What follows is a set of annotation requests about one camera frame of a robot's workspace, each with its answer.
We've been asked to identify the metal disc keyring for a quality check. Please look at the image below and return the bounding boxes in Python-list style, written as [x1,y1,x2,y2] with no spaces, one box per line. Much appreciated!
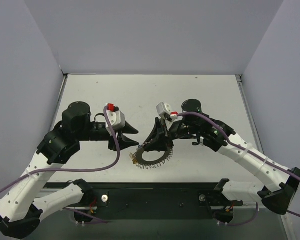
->
[131,141,174,170]

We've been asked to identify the yellow key tag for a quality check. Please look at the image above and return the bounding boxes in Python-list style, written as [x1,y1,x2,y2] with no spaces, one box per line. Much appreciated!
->
[129,153,138,165]

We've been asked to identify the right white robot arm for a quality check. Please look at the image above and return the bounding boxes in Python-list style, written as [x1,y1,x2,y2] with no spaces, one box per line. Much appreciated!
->
[136,99,300,215]

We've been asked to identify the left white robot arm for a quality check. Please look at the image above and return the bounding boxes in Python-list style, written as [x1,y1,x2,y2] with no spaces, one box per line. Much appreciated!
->
[0,101,138,239]

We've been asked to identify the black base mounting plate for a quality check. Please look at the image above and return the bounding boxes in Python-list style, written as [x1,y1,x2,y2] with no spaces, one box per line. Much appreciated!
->
[74,183,243,221]

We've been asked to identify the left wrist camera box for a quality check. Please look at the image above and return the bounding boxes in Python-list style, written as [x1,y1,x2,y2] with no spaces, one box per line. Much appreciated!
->
[103,103,126,133]

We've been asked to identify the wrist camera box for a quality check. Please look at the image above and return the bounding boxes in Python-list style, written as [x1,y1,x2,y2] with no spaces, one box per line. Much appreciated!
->
[156,102,178,123]
[103,103,126,133]

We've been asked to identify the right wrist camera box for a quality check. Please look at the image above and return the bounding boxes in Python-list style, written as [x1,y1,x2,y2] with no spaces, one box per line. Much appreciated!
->
[156,102,178,123]

